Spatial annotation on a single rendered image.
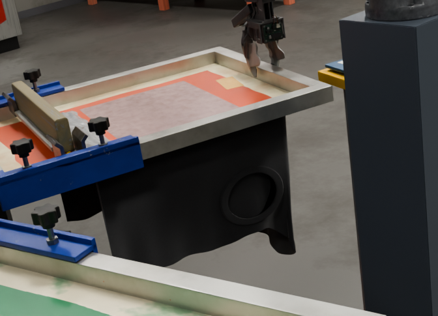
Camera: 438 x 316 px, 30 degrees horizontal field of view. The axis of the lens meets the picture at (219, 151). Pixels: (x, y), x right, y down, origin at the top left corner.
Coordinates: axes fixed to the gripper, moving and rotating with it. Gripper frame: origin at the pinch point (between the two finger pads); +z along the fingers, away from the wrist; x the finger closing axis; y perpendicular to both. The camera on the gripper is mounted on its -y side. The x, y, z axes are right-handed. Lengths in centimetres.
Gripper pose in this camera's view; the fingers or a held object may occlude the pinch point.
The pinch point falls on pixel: (263, 69)
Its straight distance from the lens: 211.2
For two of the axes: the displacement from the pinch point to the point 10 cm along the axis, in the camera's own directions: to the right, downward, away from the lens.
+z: 1.4, 9.2, 3.6
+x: 8.9, -2.8, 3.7
